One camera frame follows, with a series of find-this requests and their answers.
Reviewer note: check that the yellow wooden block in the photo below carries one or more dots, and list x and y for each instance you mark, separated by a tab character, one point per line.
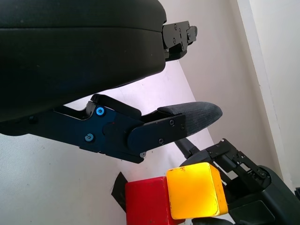
194	191

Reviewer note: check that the black tape strip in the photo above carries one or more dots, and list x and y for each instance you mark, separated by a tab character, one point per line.
118	189

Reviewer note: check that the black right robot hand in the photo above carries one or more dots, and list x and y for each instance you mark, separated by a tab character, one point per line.
257	199

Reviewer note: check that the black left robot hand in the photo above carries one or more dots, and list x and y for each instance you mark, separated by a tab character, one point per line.
70	58

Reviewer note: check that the red wooden block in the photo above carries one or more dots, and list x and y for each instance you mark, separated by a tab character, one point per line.
145	201

